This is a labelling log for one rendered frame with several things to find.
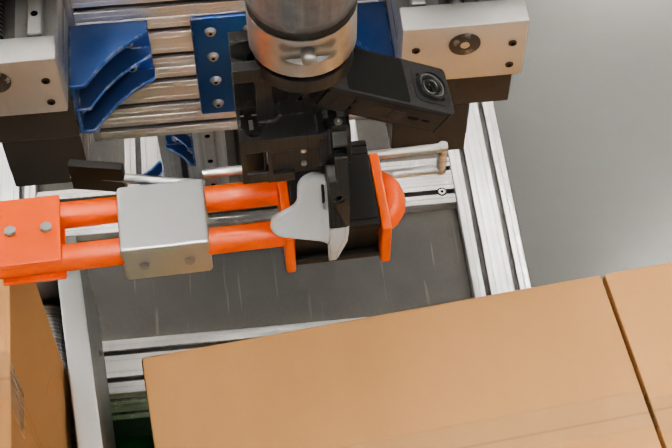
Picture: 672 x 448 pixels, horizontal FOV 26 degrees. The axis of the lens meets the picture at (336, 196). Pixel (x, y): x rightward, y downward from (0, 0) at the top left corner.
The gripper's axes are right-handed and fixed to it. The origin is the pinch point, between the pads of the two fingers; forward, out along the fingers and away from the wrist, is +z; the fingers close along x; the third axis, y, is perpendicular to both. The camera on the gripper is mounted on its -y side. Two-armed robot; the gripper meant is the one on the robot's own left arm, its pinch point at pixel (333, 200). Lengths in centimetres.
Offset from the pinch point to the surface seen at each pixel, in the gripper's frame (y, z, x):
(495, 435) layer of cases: -20, 64, -6
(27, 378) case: 30.1, 32.1, -4.4
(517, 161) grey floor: -44, 118, -83
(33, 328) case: 30.1, 36.4, -12.5
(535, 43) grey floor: -53, 118, -110
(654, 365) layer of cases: -42, 64, -13
